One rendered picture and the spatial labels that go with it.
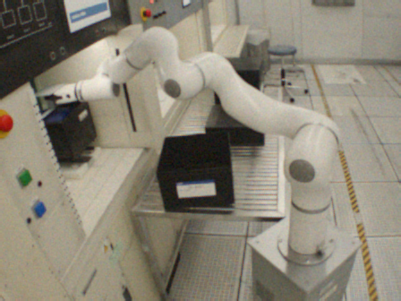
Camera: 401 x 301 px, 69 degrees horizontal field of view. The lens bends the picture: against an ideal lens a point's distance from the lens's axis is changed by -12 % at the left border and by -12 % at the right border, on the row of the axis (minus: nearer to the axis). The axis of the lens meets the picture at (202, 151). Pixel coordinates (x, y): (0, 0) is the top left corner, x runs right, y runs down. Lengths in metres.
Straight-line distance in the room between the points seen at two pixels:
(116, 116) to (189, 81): 0.68
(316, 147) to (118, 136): 0.99
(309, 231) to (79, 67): 1.11
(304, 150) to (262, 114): 0.15
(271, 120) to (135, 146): 0.81
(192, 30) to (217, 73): 1.84
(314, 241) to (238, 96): 0.49
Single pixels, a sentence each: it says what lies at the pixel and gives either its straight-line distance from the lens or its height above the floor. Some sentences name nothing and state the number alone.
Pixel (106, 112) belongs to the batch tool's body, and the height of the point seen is 1.05.
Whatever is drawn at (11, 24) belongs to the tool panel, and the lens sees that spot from 0.86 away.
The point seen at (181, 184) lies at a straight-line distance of 1.22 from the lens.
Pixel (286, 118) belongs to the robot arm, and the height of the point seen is 1.19.
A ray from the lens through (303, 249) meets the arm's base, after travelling 1.06.
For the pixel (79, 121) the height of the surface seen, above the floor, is 1.08.
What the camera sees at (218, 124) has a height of 0.86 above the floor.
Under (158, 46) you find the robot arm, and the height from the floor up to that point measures 1.39.
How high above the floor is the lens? 1.58
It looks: 30 degrees down
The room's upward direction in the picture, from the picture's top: 8 degrees counter-clockwise
